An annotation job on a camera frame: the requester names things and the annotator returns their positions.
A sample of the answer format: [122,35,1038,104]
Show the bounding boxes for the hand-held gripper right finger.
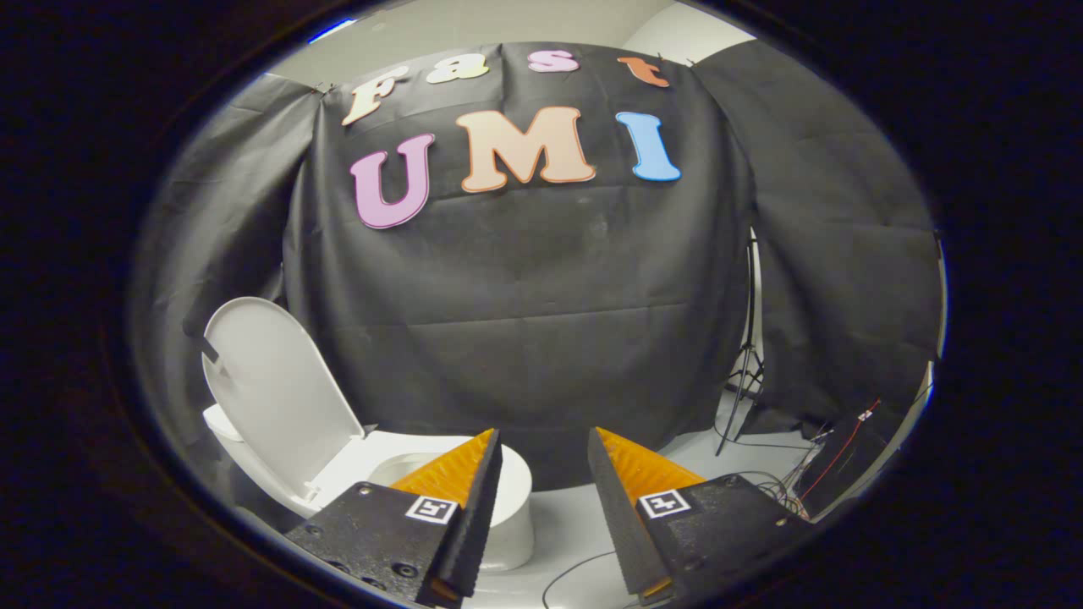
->
[587,427,815,606]

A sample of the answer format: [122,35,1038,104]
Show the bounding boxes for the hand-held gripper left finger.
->
[283,428,504,609]

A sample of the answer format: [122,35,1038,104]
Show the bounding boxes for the white toilet lid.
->
[201,296,366,518]

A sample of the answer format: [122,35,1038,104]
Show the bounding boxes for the white ceramic toilet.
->
[201,404,536,573]

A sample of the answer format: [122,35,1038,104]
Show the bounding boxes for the black backdrop cloth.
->
[282,42,758,491]

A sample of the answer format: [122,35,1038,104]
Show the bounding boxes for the black light stand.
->
[715,228,767,458]

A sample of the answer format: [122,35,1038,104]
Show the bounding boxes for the dark flat panel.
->
[795,398,932,518]

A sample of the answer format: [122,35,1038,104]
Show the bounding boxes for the plain black side cloth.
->
[690,38,944,432]
[127,74,327,508]

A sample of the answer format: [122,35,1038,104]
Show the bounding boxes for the tangled cable bundle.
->
[736,469,806,517]

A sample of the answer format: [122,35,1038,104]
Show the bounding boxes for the thin red cable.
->
[800,398,882,500]

